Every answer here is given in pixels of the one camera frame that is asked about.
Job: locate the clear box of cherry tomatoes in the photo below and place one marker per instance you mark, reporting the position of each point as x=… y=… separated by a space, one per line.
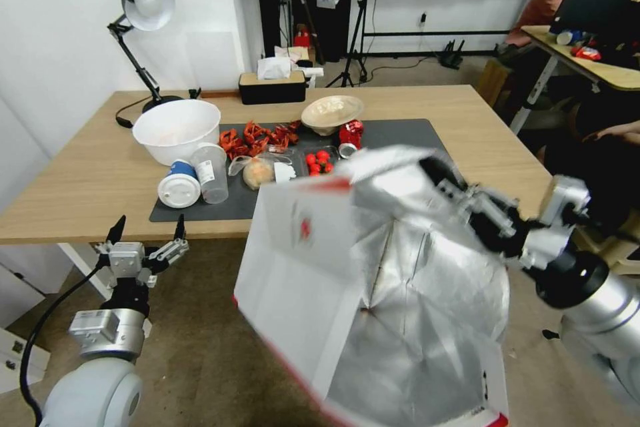
x=319 y=162

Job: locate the dark grey desk mat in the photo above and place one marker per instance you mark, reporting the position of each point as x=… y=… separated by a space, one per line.
x=400 y=134

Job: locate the red crayfish shell pile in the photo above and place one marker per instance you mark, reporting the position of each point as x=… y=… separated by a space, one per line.
x=255 y=139

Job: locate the crushed red drink can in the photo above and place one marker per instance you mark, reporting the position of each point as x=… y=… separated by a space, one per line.
x=351 y=134

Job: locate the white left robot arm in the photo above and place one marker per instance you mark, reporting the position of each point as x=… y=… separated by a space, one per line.
x=95 y=392

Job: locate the clear bag with bread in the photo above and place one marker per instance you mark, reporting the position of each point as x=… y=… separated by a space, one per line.
x=257 y=173

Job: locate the red snack packet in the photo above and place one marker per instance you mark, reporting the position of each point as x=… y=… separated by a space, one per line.
x=586 y=52

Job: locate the pink chair back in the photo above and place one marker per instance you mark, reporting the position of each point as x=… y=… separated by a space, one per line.
x=545 y=1

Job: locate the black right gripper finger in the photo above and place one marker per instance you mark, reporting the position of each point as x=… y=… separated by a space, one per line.
x=492 y=212
x=440 y=172

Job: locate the white drawer cabinet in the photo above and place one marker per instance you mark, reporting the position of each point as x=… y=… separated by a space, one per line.
x=15 y=342

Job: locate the white silver-lined food delivery bag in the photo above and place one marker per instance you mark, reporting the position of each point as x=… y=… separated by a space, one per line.
x=320 y=277

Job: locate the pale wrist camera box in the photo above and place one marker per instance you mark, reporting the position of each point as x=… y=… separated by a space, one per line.
x=127 y=260

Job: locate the wooden crate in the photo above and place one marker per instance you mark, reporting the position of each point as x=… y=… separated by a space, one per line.
x=495 y=84

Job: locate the black desk lamp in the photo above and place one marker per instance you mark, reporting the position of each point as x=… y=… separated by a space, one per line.
x=145 y=1

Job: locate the white crumpled paper scrap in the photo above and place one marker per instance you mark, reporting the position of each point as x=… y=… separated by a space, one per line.
x=284 y=173

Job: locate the wooden side desk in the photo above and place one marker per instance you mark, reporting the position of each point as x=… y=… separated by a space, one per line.
x=575 y=64

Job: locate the clear plastic cup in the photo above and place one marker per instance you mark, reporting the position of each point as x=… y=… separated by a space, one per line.
x=212 y=172

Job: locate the black tissue box wooden lid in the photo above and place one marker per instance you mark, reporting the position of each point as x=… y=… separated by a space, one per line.
x=272 y=89

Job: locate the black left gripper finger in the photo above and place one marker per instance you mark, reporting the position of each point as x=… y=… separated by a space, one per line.
x=170 y=252
x=116 y=232

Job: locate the black tripod stand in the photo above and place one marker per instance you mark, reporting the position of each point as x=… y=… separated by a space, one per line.
x=356 y=41

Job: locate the beige paper bowl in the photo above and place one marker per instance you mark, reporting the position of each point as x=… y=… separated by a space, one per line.
x=332 y=112

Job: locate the large white plastic bowl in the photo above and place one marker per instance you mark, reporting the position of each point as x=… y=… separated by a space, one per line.
x=175 y=132

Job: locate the blue and white paper cup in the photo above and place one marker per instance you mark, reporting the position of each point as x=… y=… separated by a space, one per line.
x=179 y=189

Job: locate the person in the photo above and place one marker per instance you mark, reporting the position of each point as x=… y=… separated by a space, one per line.
x=600 y=157

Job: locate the small blue white cup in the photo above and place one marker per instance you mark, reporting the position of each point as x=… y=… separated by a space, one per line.
x=569 y=37

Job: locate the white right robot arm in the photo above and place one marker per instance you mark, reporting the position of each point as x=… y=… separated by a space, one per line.
x=595 y=307

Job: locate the black router with antennas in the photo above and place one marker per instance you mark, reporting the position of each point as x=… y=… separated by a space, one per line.
x=451 y=57

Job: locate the white table leg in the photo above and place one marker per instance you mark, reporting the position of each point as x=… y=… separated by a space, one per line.
x=82 y=267

